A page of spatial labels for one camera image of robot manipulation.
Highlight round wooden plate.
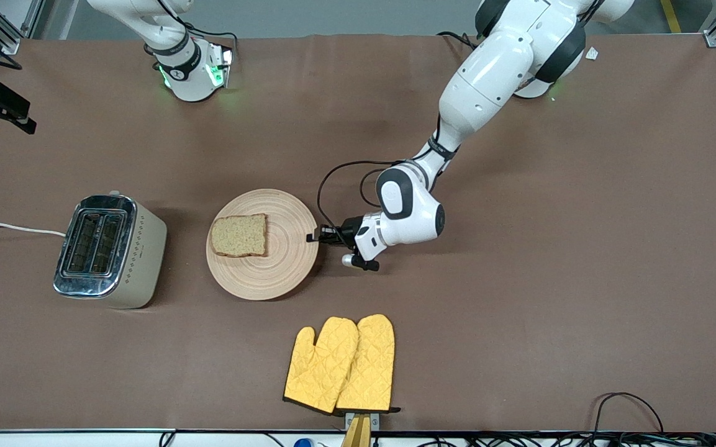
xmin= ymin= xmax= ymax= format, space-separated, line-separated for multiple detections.
xmin=206 ymin=189 xmax=320 ymax=302

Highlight brown bread slice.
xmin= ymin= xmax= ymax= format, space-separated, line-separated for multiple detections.
xmin=210 ymin=214 xmax=268 ymax=258

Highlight beige and chrome toaster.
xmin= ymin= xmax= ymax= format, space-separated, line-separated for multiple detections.
xmin=53 ymin=191 xmax=168 ymax=310

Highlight yellow quilted oven mitt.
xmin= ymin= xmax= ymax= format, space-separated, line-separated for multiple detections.
xmin=335 ymin=314 xmax=402 ymax=414
xmin=283 ymin=317 xmax=360 ymax=415

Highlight base connector box green lights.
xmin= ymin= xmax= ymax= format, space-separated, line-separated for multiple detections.
xmin=206 ymin=45 xmax=235 ymax=89

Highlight yellow wooden beam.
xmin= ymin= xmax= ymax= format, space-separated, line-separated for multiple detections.
xmin=340 ymin=415 xmax=372 ymax=447

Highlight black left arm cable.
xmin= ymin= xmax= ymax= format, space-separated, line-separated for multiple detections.
xmin=317 ymin=160 xmax=403 ymax=232

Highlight black base cable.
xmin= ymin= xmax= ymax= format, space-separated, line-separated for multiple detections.
xmin=437 ymin=31 xmax=478 ymax=52
xmin=158 ymin=0 xmax=238 ymax=55

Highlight black cable bundle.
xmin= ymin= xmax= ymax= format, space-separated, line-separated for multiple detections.
xmin=420 ymin=433 xmax=716 ymax=447

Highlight black looped cable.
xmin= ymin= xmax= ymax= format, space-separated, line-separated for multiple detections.
xmin=592 ymin=392 xmax=666 ymax=435

